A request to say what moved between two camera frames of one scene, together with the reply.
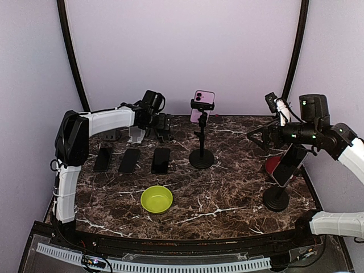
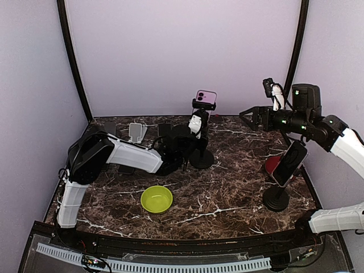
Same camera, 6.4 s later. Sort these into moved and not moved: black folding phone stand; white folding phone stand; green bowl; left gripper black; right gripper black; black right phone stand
Moved: left gripper black; right gripper black
Not moved: green bowl; black folding phone stand; white folding phone stand; black right phone stand
